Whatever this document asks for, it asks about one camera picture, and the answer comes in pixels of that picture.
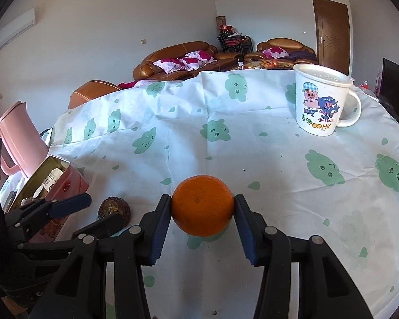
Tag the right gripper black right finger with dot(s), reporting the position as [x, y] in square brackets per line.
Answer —
[326, 290]

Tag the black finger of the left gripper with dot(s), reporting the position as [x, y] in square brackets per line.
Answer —
[102, 228]
[29, 219]

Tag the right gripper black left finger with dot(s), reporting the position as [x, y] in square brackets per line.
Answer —
[78, 289]

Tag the large orange mandarin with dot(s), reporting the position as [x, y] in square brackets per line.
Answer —
[202, 206]

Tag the pink metal tin box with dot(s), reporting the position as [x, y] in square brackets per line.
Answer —
[54, 192]

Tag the printed paper leaflet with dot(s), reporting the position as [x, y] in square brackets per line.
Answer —
[47, 184]

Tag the pink electric kettle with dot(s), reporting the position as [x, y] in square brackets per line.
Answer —
[22, 142]

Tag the white green cloud tablecloth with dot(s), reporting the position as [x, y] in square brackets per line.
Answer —
[240, 127]

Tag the brown leather armchair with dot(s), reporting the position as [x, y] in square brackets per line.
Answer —
[89, 91]

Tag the pink floral pillow left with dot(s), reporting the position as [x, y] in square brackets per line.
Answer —
[170, 65]

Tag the brown leather long sofa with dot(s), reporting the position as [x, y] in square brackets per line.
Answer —
[146, 69]

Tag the pink floral pillow right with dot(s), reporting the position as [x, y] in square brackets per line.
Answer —
[197, 59]

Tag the white cartoon mug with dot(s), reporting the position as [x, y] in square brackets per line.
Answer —
[321, 94]

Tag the black television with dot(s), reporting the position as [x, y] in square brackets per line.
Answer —
[389, 88]

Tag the cluttered coffee table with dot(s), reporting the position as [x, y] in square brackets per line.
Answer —
[265, 64]

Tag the stacked dark chairs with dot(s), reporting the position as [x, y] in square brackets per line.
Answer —
[232, 41]

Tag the pink floral pillow small sofa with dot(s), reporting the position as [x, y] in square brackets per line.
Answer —
[275, 53]

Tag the brown leather small sofa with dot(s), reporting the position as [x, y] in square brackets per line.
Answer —
[299, 53]

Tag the brown wooden door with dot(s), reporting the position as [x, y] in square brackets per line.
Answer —
[332, 34]

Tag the white wall air conditioner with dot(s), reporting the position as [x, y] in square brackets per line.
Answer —
[16, 27]

